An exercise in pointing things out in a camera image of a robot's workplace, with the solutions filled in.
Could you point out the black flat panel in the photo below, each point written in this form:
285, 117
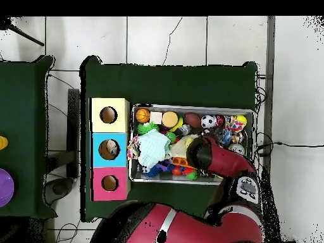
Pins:
73, 126

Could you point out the dark green tablecloth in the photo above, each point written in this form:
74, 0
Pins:
164, 86

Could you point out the orange foam disc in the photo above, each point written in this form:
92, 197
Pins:
169, 119

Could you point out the orange toy basketball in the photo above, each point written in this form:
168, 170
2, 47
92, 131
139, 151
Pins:
142, 115

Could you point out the black and white soccer ball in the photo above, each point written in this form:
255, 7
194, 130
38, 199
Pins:
208, 121

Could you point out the brown toy football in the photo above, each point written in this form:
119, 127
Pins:
193, 120

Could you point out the green spiky ball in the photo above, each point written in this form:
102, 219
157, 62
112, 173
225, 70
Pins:
146, 127

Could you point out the neighbouring green table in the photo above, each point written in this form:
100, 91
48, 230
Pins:
22, 152

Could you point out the wooden box with three holes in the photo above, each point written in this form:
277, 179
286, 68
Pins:
121, 157

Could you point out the plain wooden cube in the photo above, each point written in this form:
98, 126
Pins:
156, 117

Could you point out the grey round base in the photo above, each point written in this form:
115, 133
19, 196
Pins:
59, 188

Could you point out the cream knitted cloth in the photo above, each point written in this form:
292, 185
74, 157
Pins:
181, 146

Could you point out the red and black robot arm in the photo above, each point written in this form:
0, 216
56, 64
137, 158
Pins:
222, 159

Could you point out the mint green knitted cloth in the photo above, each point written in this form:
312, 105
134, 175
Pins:
153, 148

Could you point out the purple ball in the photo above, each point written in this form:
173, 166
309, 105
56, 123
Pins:
5, 187

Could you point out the yellow round object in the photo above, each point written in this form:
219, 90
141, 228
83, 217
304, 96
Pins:
3, 143

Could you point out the black tripod leg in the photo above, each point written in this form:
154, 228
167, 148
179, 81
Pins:
25, 36

